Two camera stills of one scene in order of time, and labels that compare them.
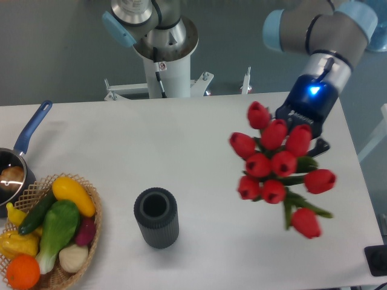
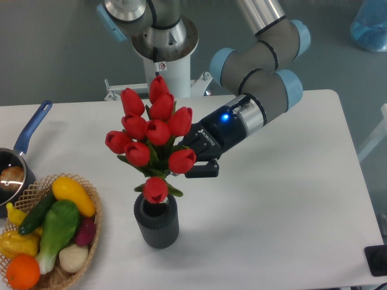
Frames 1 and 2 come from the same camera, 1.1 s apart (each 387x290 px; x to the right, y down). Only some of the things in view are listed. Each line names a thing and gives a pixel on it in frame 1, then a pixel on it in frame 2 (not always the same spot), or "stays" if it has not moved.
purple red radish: x=86 y=232 stays
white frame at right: x=379 y=136 stays
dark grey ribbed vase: x=156 y=210 stays
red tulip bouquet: x=274 y=159 → x=150 y=141
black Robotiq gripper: x=308 y=103 → x=210 y=138
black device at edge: x=377 y=258 stays
